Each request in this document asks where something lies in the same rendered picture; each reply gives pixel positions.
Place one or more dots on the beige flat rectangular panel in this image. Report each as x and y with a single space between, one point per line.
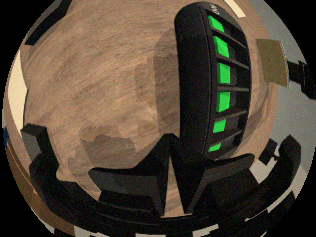
17 93

